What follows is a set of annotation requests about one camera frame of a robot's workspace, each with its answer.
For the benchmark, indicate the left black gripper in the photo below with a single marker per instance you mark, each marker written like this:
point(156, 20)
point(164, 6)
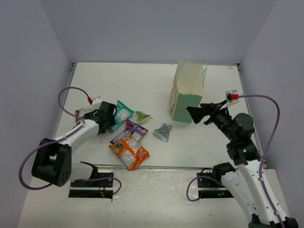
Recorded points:
point(104, 121)

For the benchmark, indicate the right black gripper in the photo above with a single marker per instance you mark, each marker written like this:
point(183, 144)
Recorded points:
point(213, 109)

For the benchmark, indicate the red chips bag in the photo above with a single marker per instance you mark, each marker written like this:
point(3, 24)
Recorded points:
point(80, 113)

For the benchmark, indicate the orange snack packet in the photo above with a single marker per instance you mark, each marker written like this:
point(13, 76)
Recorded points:
point(130, 151)

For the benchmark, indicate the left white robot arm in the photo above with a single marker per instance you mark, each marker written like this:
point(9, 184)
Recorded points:
point(53, 161)

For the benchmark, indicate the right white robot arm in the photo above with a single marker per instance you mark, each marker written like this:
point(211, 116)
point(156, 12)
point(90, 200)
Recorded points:
point(244, 179)

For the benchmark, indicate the green paper bag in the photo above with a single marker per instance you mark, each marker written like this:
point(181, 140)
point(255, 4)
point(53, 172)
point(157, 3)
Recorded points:
point(187, 89)

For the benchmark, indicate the teal snack packet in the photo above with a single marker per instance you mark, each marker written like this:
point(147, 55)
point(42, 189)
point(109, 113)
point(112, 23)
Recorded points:
point(123, 114)

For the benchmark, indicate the purple snack packet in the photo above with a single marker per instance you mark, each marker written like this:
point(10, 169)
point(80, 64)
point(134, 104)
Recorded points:
point(131, 129)

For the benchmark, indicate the small green wrapper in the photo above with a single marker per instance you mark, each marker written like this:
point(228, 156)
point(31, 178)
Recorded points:
point(143, 118)

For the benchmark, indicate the silver foil wrapper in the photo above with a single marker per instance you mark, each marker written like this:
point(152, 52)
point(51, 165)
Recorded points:
point(163, 132)

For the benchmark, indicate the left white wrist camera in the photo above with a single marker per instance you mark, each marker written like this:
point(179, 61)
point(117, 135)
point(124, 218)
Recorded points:
point(96, 102)

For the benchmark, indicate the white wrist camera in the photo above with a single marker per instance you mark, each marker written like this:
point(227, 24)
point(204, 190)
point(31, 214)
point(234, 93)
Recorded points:
point(232, 97)
point(96, 102)

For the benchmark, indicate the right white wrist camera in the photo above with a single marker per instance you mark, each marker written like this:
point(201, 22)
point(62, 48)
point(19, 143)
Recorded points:
point(232, 97)

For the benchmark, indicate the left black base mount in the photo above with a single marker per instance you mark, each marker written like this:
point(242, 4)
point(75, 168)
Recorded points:
point(95, 190)

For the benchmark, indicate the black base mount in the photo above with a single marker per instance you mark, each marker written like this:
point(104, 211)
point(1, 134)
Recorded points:
point(95, 190)
point(209, 189)

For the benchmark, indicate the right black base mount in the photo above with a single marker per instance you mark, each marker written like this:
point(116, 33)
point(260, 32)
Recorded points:
point(209, 189)

